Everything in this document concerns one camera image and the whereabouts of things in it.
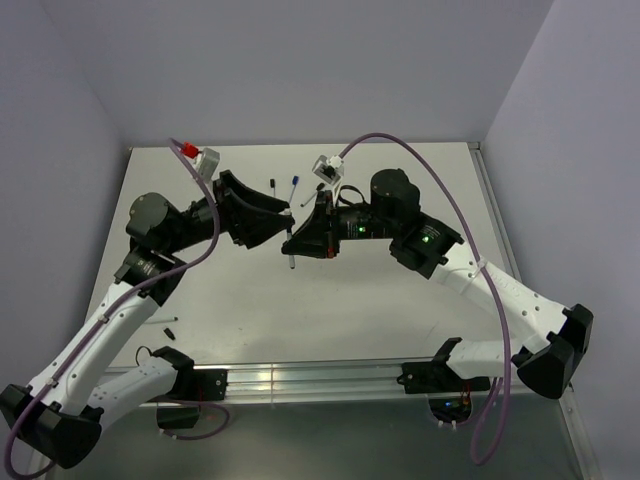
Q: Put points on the white pen black tip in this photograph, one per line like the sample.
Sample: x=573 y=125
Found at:
x=308 y=200

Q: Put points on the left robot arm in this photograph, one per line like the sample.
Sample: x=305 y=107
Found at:
x=63 y=411

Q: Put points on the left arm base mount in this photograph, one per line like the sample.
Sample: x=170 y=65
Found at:
x=192 y=401

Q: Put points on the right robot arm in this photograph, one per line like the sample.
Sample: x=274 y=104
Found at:
x=547 y=339

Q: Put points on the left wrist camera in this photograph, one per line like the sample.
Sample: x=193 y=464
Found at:
x=205 y=160

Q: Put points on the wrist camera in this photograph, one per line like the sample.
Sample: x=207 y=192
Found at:
x=331 y=171
x=205 y=160

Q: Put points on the aluminium side rail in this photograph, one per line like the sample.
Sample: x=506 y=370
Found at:
x=495 y=210

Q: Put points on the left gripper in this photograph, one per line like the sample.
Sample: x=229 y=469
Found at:
x=247 y=215

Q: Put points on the aluminium front rail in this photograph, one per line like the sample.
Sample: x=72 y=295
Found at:
x=310 y=382

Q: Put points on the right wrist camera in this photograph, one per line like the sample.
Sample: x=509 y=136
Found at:
x=331 y=171

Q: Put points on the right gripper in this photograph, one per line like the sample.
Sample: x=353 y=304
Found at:
x=316 y=237

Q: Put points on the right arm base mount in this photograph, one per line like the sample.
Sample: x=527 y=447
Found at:
x=436 y=378

